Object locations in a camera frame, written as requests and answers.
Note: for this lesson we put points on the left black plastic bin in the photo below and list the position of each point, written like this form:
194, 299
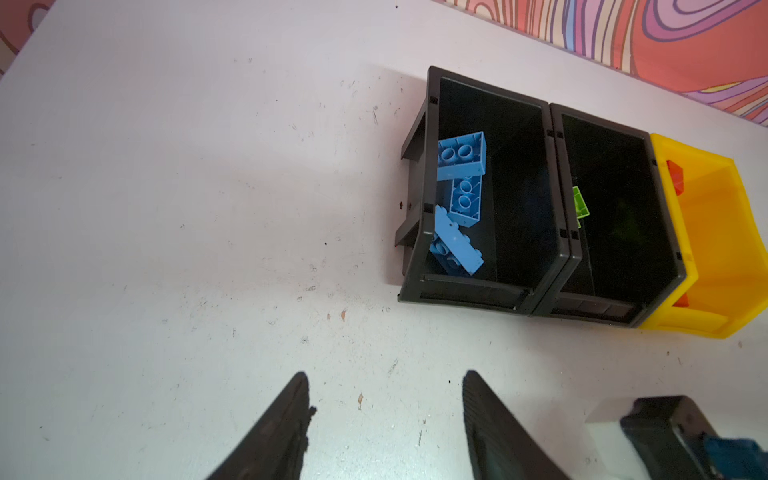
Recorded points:
522, 230

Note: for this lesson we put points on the red lego brick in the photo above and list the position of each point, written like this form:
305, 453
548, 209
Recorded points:
676, 173
682, 302

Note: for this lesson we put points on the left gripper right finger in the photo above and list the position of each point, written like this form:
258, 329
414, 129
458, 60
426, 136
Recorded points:
499, 447

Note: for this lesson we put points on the green lego brick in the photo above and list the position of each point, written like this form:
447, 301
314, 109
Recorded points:
581, 208

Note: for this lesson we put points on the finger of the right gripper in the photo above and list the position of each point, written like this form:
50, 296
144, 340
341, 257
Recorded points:
658, 437

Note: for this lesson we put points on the yellow plastic bin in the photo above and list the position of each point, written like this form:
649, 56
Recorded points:
722, 251

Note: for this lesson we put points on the middle black plastic bin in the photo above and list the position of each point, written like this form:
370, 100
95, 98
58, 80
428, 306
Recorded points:
625, 261

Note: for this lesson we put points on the blue lego brick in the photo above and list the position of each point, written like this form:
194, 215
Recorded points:
462, 156
465, 201
737, 458
452, 248

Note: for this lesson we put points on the black plastic bin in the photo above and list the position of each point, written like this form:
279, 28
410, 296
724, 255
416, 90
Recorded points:
522, 230
625, 261

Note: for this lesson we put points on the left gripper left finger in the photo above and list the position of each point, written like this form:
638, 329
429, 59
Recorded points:
275, 446

